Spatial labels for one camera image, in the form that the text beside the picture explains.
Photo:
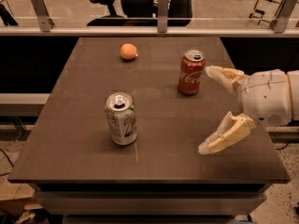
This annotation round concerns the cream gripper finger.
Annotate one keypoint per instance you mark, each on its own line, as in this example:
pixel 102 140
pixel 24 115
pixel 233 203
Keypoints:
pixel 229 78
pixel 231 130

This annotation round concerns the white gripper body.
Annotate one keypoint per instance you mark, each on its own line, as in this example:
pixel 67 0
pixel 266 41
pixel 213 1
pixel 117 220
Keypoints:
pixel 266 97

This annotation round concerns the white green 7up can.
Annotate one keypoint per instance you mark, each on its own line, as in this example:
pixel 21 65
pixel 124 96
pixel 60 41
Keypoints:
pixel 120 112

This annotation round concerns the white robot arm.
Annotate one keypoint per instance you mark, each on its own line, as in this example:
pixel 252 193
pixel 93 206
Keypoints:
pixel 294 95

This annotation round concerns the red coca-cola can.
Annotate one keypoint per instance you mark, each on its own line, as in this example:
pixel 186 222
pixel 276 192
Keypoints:
pixel 191 69

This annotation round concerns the orange fruit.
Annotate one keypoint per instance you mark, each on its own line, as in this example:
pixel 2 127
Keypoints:
pixel 128 51

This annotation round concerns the black office chair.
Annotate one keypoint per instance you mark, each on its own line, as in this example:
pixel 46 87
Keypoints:
pixel 143 13

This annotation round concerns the dark brown table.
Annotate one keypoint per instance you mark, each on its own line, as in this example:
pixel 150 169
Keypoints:
pixel 76 169

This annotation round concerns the wooden chair frame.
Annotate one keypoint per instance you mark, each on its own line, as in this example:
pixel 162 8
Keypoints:
pixel 265 10

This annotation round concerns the right metal rail bracket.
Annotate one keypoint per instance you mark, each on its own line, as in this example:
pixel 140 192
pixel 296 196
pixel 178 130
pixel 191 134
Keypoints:
pixel 280 22

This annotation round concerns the metal rail bracket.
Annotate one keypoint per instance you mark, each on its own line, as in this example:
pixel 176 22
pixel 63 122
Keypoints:
pixel 280 22
pixel 45 22
pixel 162 16

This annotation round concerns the middle metal rail bracket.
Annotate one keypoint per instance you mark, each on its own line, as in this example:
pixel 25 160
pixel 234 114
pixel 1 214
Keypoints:
pixel 162 16

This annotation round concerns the left metal rail bracket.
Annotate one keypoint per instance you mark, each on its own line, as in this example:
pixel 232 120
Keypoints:
pixel 45 22

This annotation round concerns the horizontal metal rail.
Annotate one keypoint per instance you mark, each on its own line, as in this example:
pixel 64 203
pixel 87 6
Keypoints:
pixel 135 31

